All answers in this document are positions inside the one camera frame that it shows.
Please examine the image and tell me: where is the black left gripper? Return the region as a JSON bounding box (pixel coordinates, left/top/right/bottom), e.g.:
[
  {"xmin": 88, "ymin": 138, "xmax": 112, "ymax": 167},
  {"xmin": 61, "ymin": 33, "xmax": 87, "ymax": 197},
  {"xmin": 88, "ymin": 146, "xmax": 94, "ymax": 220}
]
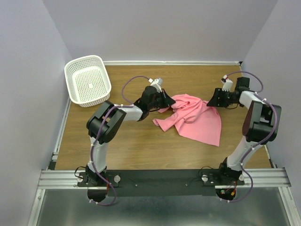
[{"xmin": 148, "ymin": 89, "xmax": 175, "ymax": 110}]

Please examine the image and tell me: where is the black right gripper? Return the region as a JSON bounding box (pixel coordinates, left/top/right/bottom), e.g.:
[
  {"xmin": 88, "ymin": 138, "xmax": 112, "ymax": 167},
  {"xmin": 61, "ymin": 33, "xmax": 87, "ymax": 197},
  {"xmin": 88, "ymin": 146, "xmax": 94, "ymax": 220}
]
[{"xmin": 206, "ymin": 88, "xmax": 237, "ymax": 108}]

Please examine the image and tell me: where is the pink t shirt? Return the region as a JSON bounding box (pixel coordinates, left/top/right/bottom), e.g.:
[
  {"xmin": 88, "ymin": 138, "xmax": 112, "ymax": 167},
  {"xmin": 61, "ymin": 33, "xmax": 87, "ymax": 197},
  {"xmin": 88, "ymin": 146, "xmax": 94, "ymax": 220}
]
[{"xmin": 153, "ymin": 94, "xmax": 222, "ymax": 147}]

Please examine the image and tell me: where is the white perforated plastic basket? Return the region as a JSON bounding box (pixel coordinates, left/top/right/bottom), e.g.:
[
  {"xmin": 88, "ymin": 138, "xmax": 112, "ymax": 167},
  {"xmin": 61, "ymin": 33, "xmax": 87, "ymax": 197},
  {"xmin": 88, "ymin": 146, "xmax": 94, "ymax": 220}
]
[{"xmin": 64, "ymin": 55, "xmax": 111, "ymax": 107}]

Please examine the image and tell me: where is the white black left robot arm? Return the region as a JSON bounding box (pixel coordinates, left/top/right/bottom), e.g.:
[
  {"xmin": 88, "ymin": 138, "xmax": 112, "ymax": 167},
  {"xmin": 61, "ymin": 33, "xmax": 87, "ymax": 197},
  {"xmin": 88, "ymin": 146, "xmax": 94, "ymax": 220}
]
[{"xmin": 85, "ymin": 86, "xmax": 175, "ymax": 186}]

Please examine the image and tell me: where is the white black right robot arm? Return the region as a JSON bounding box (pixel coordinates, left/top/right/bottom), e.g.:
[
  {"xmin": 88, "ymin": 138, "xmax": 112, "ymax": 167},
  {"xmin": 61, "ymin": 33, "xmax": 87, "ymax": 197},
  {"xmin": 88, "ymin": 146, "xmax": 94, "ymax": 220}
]
[{"xmin": 207, "ymin": 75, "xmax": 282, "ymax": 185}]

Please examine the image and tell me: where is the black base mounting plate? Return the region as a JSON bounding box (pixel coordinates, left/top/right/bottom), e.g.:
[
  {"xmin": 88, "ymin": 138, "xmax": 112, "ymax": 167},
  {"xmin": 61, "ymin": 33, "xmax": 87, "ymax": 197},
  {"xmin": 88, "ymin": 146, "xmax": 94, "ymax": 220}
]
[{"xmin": 75, "ymin": 168, "xmax": 244, "ymax": 202}]

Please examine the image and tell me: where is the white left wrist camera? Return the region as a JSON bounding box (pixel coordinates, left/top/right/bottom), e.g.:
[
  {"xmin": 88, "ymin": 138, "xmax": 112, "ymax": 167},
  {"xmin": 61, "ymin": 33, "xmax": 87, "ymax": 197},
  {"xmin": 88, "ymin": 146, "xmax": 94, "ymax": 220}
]
[{"xmin": 148, "ymin": 78, "xmax": 163, "ymax": 92}]

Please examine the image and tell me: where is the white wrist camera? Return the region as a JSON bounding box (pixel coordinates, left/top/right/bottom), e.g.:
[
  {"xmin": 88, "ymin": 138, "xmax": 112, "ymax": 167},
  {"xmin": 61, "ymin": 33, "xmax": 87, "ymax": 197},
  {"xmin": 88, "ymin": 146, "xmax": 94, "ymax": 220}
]
[
  {"xmin": 221, "ymin": 75, "xmax": 233, "ymax": 92},
  {"xmin": 148, "ymin": 78, "xmax": 163, "ymax": 92}
]

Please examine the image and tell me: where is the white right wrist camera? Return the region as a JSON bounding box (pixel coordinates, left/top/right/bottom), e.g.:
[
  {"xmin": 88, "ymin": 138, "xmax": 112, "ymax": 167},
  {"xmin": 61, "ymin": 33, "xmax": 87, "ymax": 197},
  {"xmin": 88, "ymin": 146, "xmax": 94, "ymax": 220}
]
[{"xmin": 221, "ymin": 75, "xmax": 233, "ymax": 92}]

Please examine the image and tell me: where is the aluminium extrusion rail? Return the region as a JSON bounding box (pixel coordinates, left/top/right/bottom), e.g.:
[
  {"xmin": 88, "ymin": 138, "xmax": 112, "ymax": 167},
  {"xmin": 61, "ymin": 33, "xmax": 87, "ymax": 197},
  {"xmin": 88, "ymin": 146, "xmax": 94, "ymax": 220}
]
[{"xmin": 28, "ymin": 169, "xmax": 299, "ymax": 226}]

